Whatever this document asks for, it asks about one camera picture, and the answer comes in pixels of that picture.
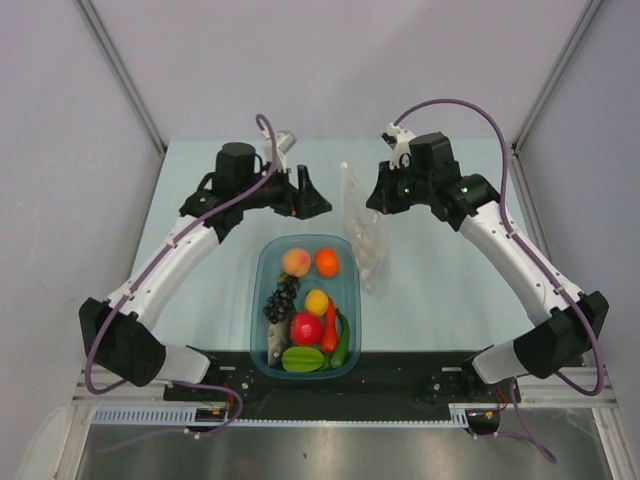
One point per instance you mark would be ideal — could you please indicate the aluminium frame post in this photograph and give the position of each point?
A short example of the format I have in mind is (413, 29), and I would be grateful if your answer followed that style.
(560, 68)
(114, 60)

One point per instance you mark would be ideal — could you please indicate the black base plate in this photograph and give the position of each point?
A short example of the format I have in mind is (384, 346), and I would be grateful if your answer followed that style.
(382, 386)

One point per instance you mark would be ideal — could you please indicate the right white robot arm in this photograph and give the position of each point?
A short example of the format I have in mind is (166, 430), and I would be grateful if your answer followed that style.
(566, 321)

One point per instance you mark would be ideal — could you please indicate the white cable duct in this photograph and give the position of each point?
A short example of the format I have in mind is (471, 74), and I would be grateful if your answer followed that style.
(191, 416)

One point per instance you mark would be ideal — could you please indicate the red apple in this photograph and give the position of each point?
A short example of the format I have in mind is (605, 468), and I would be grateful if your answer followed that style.
(306, 330)

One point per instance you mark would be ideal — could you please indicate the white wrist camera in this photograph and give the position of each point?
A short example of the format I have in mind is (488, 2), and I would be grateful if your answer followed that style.
(398, 138)
(285, 140)

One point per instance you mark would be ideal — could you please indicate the dark grape bunch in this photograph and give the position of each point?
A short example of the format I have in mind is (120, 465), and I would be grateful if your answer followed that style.
(280, 302)

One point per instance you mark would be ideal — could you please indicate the green star fruit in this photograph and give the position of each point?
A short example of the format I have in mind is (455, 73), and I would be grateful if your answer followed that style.
(299, 359)

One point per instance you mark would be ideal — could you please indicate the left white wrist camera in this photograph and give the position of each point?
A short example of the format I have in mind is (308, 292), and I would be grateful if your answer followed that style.
(285, 140)

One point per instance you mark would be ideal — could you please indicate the orange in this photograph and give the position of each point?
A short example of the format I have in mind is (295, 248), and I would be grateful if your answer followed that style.
(327, 263)

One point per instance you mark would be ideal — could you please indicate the right aluminium frame post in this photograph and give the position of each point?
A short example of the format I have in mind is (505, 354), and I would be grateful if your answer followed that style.
(560, 68)

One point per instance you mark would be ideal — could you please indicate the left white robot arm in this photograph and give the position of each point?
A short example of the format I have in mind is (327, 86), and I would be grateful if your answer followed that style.
(117, 331)

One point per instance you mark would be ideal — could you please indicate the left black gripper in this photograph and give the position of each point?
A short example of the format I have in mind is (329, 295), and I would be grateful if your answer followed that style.
(290, 194)

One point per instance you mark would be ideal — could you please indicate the grey toy fish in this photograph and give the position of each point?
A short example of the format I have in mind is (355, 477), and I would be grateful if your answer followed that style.
(278, 340)

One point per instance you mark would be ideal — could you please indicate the clear zip top bag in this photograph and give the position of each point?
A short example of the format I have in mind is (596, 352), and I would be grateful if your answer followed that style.
(367, 234)

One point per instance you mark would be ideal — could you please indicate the red chili pepper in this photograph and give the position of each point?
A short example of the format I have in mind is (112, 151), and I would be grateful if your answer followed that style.
(330, 336)

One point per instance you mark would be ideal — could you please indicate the peach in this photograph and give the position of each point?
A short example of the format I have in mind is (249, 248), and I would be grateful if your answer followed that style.
(296, 262)

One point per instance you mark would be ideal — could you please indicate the green cucumber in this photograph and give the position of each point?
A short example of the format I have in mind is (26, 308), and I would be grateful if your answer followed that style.
(338, 357)

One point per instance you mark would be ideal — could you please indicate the blue transparent plastic bin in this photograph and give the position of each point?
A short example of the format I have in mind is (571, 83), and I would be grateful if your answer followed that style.
(343, 289)

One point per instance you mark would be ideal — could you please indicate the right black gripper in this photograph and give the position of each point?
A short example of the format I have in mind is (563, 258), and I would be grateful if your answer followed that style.
(383, 199)

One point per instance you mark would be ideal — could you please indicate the left aluminium frame post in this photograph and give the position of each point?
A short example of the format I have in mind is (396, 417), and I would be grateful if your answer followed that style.
(114, 60)

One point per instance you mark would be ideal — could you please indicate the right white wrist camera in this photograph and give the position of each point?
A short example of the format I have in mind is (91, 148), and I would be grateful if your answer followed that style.
(398, 138)

